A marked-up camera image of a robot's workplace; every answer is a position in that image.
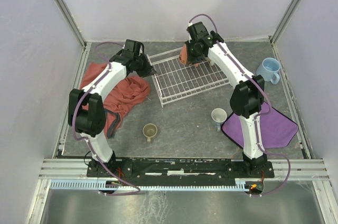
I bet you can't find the white wire dish rack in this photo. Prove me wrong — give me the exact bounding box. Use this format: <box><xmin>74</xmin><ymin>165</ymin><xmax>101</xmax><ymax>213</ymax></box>
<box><xmin>148</xmin><ymin>48</ymin><xmax>230</xmax><ymax>107</ymax></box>

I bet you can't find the olive green small cup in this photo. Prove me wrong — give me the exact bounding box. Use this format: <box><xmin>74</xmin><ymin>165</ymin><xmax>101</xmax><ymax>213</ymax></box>
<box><xmin>143</xmin><ymin>123</ymin><xmax>158</xmax><ymax>143</ymax></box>

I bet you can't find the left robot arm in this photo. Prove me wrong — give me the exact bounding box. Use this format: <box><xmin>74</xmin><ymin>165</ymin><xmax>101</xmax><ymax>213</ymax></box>
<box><xmin>68</xmin><ymin>39</ymin><xmax>156</xmax><ymax>163</ymax></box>

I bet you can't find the purple cloth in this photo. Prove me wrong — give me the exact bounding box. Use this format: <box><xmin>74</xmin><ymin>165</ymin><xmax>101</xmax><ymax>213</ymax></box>
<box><xmin>217</xmin><ymin>102</ymin><xmax>298</xmax><ymax>149</ymax></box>

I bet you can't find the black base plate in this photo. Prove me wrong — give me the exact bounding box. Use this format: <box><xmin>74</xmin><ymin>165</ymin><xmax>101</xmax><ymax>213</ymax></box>
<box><xmin>87</xmin><ymin>156</ymin><xmax>275</xmax><ymax>186</ymax></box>

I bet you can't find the red cloth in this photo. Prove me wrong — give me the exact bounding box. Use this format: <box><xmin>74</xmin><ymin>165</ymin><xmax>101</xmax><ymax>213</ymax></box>
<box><xmin>77</xmin><ymin>62</ymin><xmax>151</xmax><ymax>139</ymax></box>

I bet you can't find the light blue mug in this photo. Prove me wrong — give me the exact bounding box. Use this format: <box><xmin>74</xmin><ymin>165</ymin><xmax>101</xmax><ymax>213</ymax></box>
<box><xmin>256</xmin><ymin>58</ymin><xmax>281</xmax><ymax>85</ymax></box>

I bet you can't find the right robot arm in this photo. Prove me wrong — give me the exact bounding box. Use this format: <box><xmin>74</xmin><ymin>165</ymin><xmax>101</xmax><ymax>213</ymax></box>
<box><xmin>180</xmin><ymin>22</ymin><xmax>267</xmax><ymax>169</ymax></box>

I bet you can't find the light blue cable duct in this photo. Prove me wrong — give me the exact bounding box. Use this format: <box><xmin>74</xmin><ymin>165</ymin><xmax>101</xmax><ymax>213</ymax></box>
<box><xmin>49</xmin><ymin>176</ymin><xmax>265</xmax><ymax>191</ymax></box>

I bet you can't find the small pink printed mug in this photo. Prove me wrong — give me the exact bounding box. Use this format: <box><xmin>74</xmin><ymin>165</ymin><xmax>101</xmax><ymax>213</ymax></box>
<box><xmin>179</xmin><ymin>44</ymin><xmax>192</xmax><ymax>66</ymax></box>

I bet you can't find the grey blue mug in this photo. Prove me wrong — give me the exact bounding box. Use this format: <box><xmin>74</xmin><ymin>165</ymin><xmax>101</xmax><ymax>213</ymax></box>
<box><xmin>211</xmin><ymin>108</ymin><xmax>228</xmax><ymax>132</ymax></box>

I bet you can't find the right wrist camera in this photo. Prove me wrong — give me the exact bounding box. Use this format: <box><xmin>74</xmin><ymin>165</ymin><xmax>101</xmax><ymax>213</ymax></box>
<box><xmin>186</xmin><ymin>22</ymin><xmax>209</xmax><ymax>41</ymax></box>

